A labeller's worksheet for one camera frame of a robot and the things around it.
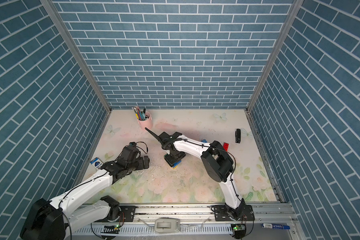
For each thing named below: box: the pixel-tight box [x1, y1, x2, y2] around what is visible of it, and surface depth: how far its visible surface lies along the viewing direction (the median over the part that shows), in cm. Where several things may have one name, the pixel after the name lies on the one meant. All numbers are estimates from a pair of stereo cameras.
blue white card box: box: [90, 157, 104, 171], surface depth 93 cm
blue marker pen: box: [261, 223, 291, 230], surface depth 71 cm
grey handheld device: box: [154, 218, 180, 233], surface depth 70 cm
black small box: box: [235, 128, 241, 144], surface depth 104 cm
